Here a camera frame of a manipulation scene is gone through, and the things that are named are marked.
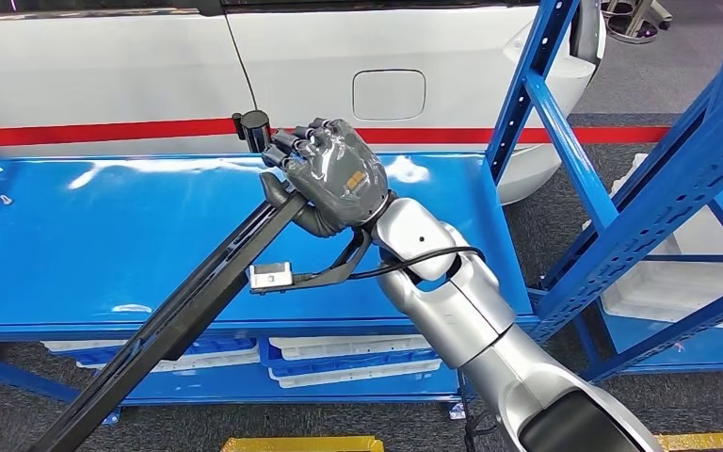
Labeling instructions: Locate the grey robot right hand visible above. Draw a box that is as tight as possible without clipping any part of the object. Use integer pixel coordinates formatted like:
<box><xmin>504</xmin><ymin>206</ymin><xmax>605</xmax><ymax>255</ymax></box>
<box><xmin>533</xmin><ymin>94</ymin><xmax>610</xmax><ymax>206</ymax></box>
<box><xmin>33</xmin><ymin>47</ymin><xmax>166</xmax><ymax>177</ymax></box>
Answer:
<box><xmin>259</xmin><ymin>117</ymin><xmax>394</xmax><ymax>239</ymax></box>

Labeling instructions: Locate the black plastic plate frame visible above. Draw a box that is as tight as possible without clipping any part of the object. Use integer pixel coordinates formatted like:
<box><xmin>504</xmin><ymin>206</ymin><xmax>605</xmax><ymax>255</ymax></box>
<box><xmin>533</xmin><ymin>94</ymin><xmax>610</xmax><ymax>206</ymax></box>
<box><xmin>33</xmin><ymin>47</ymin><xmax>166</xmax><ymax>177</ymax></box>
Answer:
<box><xmin>26</xmin><ymin>191</ymin><xmax>310</xmax><ymax>452</ymax></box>

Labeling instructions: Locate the blue steel shelf rack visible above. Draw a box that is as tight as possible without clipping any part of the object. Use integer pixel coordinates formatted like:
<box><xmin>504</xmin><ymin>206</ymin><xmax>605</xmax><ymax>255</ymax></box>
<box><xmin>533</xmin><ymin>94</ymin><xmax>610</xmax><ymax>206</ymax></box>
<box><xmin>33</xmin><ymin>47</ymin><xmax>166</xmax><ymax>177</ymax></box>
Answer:
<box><xmin>576</xmin><ymin>155</ymin><xmax>723</xmax><ymax>383</ymax></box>
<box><xmin>0</xmin><ymin>0</ymin><xmax>723</xmax><ymax>427</ymax></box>

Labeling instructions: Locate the red barrier belt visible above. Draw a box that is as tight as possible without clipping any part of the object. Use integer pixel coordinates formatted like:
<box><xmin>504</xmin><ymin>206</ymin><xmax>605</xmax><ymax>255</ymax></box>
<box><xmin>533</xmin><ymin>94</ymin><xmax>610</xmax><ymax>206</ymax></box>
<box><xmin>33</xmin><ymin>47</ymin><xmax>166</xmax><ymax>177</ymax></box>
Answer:
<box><xmin>0</xmin><ymin>118</ymin><xmax>238</xmax><ymax>149</ymax></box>
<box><xmin>270</xmin><ymin>126</ymin><xmax>671</xmax><ymax>146</ymax></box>

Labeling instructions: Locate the white car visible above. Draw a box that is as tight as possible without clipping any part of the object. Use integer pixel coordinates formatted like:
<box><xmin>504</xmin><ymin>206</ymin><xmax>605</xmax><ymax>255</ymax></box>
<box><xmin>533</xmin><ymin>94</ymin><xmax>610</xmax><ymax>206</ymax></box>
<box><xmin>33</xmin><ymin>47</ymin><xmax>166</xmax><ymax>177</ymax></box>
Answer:
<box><xmin>0</xmin><ymin>0</ymin><xmax>607</xmax><ymax>207</ymax></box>

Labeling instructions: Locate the yellow floor tape square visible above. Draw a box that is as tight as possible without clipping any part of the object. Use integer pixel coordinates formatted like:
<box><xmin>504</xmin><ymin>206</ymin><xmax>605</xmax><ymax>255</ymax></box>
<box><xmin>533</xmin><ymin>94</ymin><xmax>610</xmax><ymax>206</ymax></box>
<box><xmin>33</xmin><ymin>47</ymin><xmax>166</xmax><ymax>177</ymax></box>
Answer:
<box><xmin>219</xmin><ymin>435</ymin><xmax>386</xmax><ymax>452</ymax></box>
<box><xmin>654</xmin><ymin>430</ymin><xmax>723</xmax><ymax>452</ymax></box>

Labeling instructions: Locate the chrome chair base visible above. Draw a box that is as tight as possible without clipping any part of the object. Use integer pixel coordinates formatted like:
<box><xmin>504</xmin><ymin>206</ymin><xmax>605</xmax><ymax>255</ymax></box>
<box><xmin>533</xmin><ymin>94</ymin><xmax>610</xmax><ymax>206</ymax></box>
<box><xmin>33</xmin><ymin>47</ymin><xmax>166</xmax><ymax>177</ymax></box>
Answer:
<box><xmin>599</xmin><ymin>0</ymin><xmax>675</xmax><ymax>46</ymax></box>

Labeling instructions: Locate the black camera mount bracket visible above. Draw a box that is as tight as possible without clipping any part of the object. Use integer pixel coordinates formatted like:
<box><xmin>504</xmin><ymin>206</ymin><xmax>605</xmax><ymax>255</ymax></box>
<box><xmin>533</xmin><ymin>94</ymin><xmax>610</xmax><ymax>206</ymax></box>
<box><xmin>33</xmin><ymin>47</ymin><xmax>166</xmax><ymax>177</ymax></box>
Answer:
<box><xmin>249</xmin><ymin>227</ymin><xmax>376</xmax><ymax>296</ymax></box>

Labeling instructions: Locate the black stanchion post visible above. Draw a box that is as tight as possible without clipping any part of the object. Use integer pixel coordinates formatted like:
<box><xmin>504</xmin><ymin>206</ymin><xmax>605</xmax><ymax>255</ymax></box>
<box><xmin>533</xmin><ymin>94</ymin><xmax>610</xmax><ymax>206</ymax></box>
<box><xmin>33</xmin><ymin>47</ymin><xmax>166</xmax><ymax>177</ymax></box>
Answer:
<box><xmin>232</xmin><ymin>110</ymin><xmax>276</xmax><ymax>155</ymax></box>

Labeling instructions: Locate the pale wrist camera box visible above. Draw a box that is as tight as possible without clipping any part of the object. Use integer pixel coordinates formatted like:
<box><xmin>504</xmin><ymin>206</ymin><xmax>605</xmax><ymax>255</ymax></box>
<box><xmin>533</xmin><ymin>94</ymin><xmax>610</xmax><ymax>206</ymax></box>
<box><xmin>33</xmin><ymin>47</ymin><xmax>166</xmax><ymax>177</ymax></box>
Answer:
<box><xmin>248</xmin><ymin>262</ymin><xmax>294</xmax><ymax>291</ymax></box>

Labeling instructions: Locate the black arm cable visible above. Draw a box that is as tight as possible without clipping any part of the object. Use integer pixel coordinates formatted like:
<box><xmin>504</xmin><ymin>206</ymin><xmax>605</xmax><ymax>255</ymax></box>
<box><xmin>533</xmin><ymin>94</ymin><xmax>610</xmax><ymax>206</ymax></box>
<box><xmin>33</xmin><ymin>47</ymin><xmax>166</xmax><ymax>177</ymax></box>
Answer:
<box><xmin>345</xmin><ymin>246</ymin><xmax>488</xmax><ymax>282</ymax></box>

